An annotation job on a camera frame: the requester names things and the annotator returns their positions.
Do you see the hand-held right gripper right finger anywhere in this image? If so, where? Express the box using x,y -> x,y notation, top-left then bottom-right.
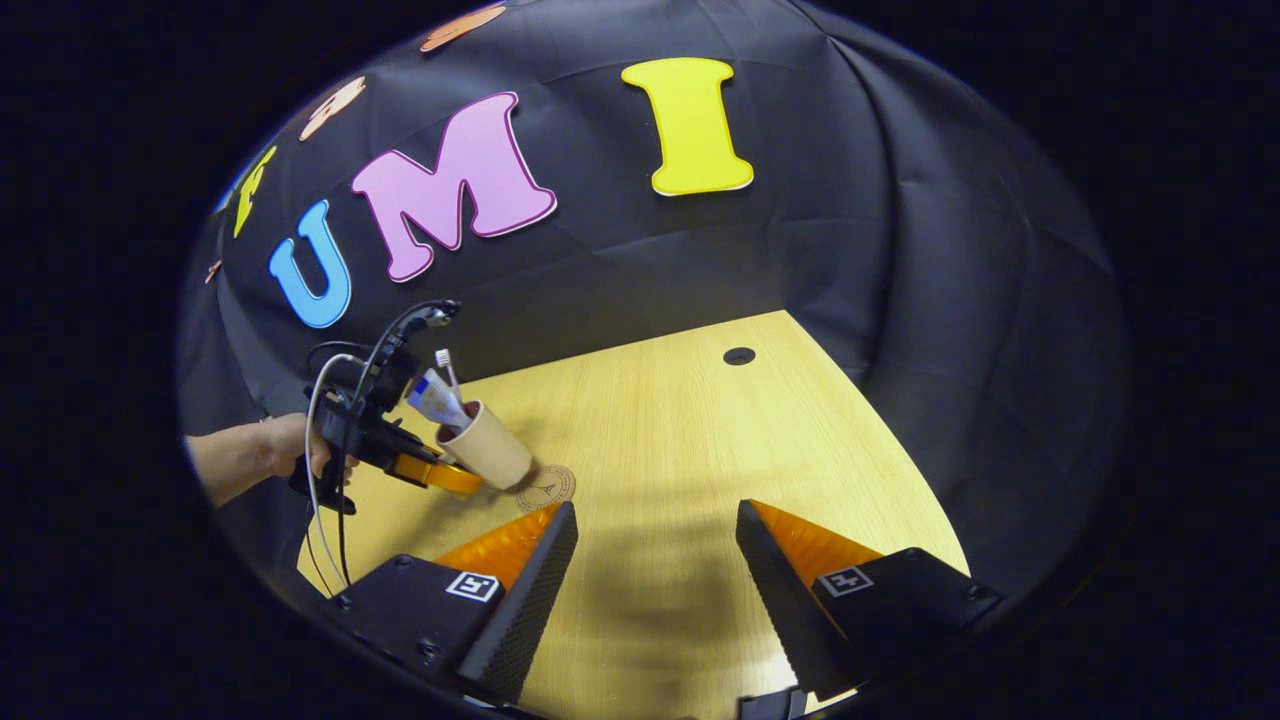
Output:
735,499 -> 1004,706

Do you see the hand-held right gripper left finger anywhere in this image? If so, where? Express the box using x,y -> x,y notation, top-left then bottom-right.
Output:
330,500 -> 579,706

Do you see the beige cup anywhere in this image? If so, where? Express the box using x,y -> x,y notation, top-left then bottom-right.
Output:
436,400 -> 534,491

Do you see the white toothpaste tube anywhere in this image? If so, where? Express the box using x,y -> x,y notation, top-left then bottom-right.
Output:
405,368 -> 471,431

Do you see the round wooden coaster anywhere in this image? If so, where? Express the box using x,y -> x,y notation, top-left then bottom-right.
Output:
515,464 -> 577,514

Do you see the yellow wooden desktop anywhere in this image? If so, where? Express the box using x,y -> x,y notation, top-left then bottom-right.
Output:
297,310 -> 971,720

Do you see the black backdrop cloth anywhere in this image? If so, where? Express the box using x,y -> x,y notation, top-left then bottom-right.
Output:
180,0 -> 1131,601

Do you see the white cable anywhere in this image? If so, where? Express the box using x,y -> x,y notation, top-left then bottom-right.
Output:
303,350 -> 376,593

